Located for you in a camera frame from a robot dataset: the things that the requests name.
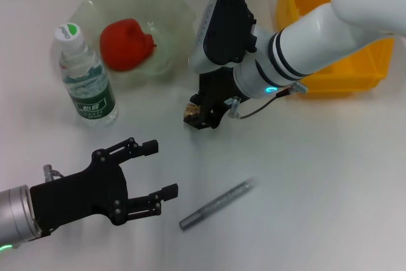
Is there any left arm connector cable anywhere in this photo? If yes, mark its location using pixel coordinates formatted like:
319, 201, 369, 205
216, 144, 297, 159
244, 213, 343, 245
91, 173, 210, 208
43, 164, 66, 183

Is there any grey marker pen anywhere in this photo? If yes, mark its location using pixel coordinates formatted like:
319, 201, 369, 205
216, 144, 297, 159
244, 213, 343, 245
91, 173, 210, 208
179, 178, 256, 230

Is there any clear green-label water bottle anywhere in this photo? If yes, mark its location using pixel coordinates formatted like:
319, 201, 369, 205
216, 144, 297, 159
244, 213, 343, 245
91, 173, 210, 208
53, 22, 119, 128

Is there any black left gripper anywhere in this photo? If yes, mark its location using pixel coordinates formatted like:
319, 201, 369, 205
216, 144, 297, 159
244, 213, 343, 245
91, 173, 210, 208
30, 137, 179, 237

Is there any yellow plastic bin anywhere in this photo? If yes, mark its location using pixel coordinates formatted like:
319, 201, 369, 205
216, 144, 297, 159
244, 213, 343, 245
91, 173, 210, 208
275, 0, 396, 94

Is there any right arm connector cable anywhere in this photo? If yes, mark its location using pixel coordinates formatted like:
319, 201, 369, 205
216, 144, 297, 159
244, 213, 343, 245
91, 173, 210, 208
230, 82, 308, 121

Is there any arm connector cable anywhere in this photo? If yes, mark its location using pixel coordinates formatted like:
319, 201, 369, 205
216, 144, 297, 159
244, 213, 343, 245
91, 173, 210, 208
43, 164, 66, 183
230, 82, 308, 121

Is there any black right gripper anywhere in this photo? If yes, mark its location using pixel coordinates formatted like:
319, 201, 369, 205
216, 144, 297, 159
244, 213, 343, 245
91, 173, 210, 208
183, 72, 251, 130

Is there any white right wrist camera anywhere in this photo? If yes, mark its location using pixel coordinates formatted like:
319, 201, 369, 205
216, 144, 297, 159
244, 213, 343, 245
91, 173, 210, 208
189, 0, 258, 75

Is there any pale green glass fruit plate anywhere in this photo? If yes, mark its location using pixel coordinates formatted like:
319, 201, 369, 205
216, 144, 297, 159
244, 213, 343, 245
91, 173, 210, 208
50, 0, 196, 91

